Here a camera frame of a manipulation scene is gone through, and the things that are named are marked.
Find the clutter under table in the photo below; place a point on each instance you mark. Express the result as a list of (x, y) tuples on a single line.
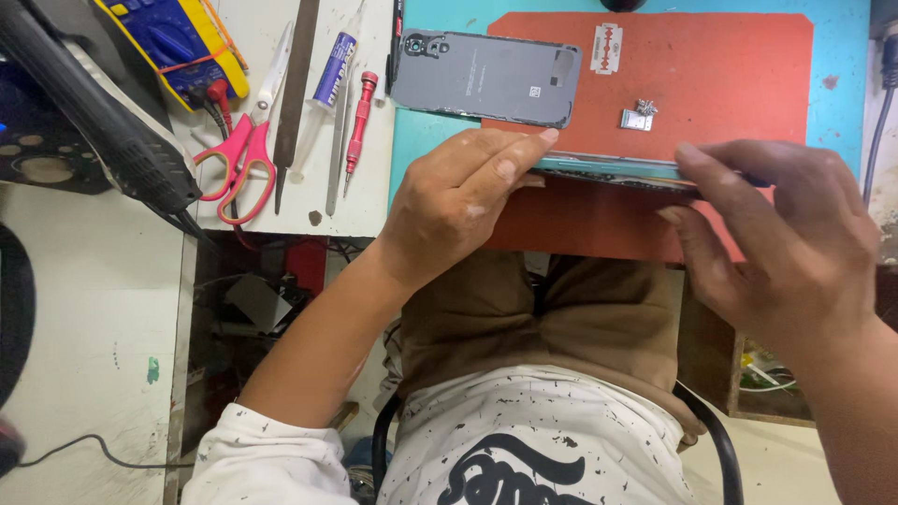
[(259, 301)]

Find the black round object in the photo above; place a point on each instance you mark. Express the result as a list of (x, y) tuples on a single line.
[(623, 4)]

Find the yellow and blue multimeter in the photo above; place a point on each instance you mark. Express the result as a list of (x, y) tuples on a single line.
[(175, 38)]

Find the black perforated plate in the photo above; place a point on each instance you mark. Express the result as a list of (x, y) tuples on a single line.
[(42, 151)]

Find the grey phone back cover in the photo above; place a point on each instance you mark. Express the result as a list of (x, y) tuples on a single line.
[(484, 77)]

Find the orange work mat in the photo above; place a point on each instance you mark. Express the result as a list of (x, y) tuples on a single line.
[(715, 91)]

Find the dark metal file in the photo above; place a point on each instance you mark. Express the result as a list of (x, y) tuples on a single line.
[(294, 98)]

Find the white speckled shirt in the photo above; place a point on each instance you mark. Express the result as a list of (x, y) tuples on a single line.
[(533, 435)]

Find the red multimeter probe lead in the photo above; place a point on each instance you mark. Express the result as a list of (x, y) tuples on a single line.
[(220, 98)]

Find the brown trousers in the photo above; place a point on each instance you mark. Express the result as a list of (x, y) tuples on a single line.
[(596, 322)]

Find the person's right hand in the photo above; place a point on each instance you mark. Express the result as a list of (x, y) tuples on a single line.
[(793, 259)]

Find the silver SIM tray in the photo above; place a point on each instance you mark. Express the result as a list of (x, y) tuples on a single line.
[(635, 120)]

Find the black hot air gun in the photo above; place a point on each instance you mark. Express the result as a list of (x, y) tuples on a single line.
[(105, 119)]

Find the pile of small screws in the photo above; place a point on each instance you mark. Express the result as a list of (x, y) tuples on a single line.
[(646, 107)]

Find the person's left hand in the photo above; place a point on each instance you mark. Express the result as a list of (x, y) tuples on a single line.
[(435, 203)]

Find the silver tweezers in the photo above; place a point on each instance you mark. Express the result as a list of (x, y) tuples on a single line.
[(337, 154)]

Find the glue syringe tube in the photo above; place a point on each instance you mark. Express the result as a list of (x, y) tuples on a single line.
[(333, 74)]

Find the red precision screwdriver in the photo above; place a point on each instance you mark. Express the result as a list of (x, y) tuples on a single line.
[(359, 119)]

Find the wooden drawer with clutter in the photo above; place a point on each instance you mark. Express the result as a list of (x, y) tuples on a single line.
[(768, 386)]

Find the razor blade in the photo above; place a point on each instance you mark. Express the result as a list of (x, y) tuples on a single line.
[(606, 49)]

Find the black pen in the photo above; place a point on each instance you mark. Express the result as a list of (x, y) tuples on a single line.
[(395, 49)]

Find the black round stool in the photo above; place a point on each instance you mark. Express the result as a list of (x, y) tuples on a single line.
[(14, 315)]

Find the teal-edged smartphone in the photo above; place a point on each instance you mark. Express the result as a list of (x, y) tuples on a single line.
[(610, 170)]

